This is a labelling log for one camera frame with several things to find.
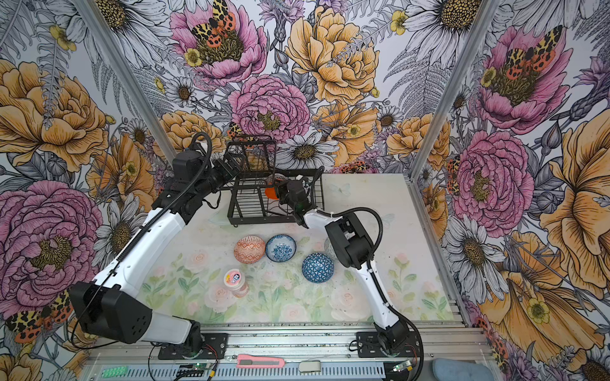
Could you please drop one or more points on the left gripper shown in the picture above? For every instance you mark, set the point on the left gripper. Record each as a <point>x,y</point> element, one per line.
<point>229,173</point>

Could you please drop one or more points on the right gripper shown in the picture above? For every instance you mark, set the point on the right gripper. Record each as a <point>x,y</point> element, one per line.
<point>280,187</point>

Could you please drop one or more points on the orange plastic bowl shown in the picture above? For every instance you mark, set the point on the orange plastic bowl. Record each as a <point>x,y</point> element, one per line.
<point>270,192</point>

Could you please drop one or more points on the black wire dish rack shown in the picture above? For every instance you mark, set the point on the black wire dish rack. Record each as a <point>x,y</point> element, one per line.
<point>263,192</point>

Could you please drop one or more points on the blue floral ceramic bowl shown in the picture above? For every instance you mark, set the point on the blue floral ceramic bowl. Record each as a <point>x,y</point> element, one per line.
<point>280,248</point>

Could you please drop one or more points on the orange patterned ceramic bowl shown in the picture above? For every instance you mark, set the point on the orange patterned ceramic bowl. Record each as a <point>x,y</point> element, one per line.
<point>249,250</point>

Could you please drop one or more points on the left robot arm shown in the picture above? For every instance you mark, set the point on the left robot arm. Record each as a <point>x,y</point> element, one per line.
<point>108,306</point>

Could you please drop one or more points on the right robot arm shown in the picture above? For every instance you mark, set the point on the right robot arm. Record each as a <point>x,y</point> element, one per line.
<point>355,235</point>

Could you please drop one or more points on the green patterned ceramic bowl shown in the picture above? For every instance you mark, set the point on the green patterned ceramic bowl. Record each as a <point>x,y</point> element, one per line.
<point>328,249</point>

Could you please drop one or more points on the dark blue patterned bowl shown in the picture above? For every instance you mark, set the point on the dark blue patterned bowl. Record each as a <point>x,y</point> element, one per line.
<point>318,268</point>

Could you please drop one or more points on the pink lidded small jar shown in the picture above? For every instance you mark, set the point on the pink lidded small jar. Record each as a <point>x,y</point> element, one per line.
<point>236,283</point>

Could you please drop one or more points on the pink utility knife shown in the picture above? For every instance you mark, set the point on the pink utility knife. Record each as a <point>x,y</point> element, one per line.
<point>259,362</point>

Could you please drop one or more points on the green led circuit board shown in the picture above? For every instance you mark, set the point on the green led circuit board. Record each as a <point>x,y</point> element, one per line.
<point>114,372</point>

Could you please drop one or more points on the blue cloth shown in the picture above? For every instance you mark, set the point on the blue cloth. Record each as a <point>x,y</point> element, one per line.
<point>454,370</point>

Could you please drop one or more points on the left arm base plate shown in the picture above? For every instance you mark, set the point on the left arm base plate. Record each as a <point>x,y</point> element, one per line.
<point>209,346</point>

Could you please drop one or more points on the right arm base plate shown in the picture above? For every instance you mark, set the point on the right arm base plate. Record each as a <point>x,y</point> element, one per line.
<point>367,345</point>

